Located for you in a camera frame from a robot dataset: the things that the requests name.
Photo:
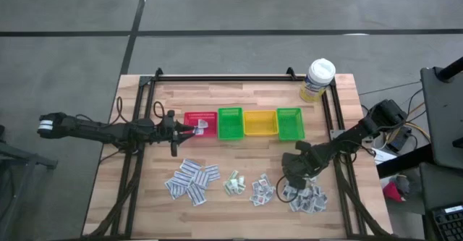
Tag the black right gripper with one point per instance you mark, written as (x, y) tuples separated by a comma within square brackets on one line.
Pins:
[(300, 165)]

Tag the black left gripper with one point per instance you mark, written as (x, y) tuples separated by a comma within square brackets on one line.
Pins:
[(170, 132)]

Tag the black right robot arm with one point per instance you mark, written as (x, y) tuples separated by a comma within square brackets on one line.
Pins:
[(347, 138)]

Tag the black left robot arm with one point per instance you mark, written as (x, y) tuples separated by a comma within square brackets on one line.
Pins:
[(90, 129)]

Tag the red plastic basket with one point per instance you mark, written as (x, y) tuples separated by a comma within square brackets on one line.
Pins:
[(190, 119)]

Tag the blue striped bandage packet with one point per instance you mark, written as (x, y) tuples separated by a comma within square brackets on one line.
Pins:
[(190, 166), (201, 179), (175, 189), (212, 172), (197, 194), (182, 177)]

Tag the green plastic basket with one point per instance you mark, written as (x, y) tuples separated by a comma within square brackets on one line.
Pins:
[(230, 125), (289, 123)]

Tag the grey mounting plate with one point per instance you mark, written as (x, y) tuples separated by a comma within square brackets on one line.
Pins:
[(334, 135)]

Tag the yellow plastic basket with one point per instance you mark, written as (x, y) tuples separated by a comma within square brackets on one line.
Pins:
[(260, 125)]

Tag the white paper sheet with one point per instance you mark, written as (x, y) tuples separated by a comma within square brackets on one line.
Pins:
[(381, 156)]

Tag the yellow Lysol wipes canister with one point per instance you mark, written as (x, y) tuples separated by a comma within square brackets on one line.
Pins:
[(320, 72)]

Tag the red grey fabric bundle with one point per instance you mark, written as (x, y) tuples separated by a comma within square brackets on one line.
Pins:
[(392, 192)]

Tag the black power box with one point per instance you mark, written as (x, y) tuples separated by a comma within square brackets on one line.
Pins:
[(398, 141)]

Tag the black desk bar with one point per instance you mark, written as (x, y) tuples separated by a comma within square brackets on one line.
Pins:
[(405, 161)]

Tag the black keyboard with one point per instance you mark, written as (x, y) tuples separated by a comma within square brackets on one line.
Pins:
[(450, 226)]

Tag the grey metal stand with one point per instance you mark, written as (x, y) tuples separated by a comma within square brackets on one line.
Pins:
[(25, 159)]

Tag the black pole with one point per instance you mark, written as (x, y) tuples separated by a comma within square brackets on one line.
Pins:
[(452, 69)]

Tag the black aluminium table frame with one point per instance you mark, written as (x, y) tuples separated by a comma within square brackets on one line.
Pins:
[(224, 78)]

